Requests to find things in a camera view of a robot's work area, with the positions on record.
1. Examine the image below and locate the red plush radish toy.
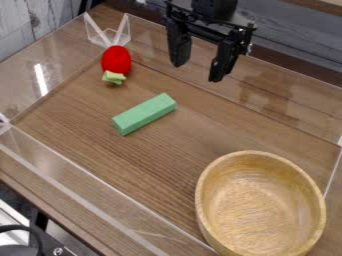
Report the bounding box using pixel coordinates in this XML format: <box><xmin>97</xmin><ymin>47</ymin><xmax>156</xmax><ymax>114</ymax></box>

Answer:
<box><xmin>100</xmin><ymin>45</ymin><xmax>132</xmax><ymax>85</ymax></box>

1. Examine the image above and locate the black cable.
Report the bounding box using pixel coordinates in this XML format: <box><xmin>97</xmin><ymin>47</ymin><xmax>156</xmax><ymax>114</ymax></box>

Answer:
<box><xmin>0</xmin><ymin>224</ymin><xmax>45</xmax><ymax>256</ymax></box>

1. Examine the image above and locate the black table leg bracket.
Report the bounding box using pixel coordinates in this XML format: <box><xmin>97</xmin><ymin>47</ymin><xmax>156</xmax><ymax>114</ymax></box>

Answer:
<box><xmin>29</xmin><ymin>210</ymin><xmax>76</xmax><ymax>256</ymax></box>

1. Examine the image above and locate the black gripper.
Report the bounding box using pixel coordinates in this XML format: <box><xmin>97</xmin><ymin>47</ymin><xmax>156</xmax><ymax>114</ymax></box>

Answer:
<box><xmin>164</xmin><ymin>0</ymin><xmax>256</xmax><ymax>82</ymax></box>

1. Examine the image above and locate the green rectangular block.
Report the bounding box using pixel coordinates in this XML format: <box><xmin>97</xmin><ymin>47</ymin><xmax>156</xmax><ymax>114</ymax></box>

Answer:
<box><xmin>112</xmin><ymin>93</ymin><xmax>176</xmax><ymax>136</ymax></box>

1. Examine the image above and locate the wooden bowl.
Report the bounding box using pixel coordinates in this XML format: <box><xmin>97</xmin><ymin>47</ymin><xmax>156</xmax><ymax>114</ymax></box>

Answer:
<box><xmin>195</xmin><ymin>150</ymin><xmax>326</xmax><ymax>256</ymax></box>

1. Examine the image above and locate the clear acrylic tray wall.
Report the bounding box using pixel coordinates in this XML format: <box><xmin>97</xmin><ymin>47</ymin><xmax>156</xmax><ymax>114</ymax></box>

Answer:
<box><xmin>0</xmin><ymin>6</ymin><xmax>342</xmax><ymax>256</ymax></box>

